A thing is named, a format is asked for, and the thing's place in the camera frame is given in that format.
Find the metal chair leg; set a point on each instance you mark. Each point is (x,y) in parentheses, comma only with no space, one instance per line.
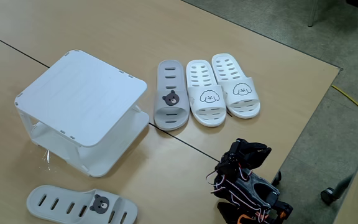
(313,12)

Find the grey bear slipper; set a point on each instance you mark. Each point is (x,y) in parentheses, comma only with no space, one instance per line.
(64,205)
(170,109)

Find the white dog slipper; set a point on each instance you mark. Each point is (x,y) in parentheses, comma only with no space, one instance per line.
(205,102)
(238,93)

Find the black table caster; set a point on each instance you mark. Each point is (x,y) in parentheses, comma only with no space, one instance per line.
(277,179)

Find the black chair caster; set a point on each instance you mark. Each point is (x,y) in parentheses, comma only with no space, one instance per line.
(328,196)

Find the clear tape scrap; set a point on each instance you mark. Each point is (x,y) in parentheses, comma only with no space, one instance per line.
(47,157)

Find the white two-tier shoe rack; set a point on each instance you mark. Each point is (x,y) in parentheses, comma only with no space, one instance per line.
(82,93)

